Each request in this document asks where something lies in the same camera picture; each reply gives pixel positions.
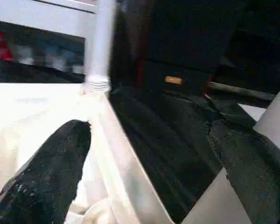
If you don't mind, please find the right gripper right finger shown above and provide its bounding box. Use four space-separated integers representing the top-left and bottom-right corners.
207 120 280 224

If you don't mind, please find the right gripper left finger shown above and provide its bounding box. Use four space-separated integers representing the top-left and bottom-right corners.
0 119 92 224

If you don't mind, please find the white plastic table leg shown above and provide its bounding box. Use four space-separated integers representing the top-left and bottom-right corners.
182 78 280 224
84 0 116 94

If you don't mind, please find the white plastic table top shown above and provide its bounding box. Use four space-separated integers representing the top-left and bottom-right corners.
0 81 175 224

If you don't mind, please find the dark long bar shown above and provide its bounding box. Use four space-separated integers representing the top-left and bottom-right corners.
207 81 277 102

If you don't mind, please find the black work mat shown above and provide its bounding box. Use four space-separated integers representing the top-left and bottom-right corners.
0 57 259 222

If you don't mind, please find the small tan box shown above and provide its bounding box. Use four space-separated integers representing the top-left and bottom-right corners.
165 76 184 84

